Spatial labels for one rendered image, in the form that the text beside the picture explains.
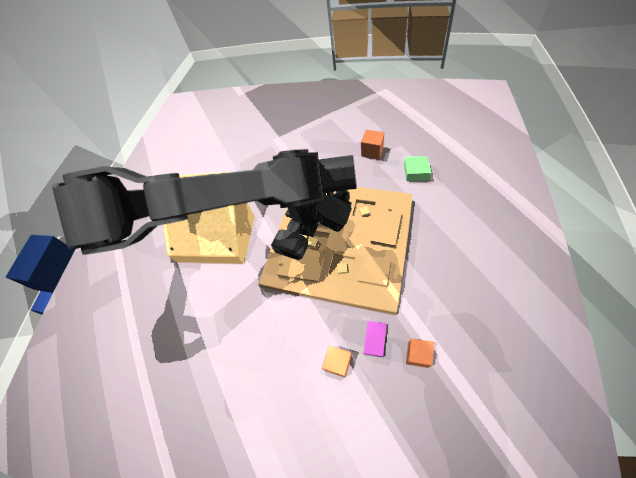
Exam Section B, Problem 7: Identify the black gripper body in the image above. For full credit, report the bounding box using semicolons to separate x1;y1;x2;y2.
271;201;319;260

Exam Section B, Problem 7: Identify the pink rectangular block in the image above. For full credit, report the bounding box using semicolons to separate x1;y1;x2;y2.
364;321;386;358

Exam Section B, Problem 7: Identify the light green block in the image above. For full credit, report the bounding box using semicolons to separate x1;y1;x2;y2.
404;156;431;181

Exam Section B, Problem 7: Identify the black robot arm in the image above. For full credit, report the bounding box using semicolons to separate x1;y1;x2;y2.
52;148;357;255

